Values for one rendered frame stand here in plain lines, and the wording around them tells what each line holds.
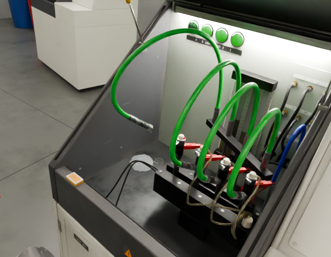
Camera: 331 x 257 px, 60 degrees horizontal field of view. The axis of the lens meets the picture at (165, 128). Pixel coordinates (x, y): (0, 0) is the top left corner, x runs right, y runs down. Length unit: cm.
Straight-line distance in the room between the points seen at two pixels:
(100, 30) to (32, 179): 194
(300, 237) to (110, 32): 327
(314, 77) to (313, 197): 36
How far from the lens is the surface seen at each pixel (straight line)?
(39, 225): 215
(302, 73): 96
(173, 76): 121
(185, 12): 109
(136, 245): 83
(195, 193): 91
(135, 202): 107
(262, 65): 100
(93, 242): 105
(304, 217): 80
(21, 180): 251
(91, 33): 360
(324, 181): 76
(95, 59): 371
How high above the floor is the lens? 160
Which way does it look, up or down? 31 degrees down
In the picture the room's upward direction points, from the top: 7 degrees clockwise
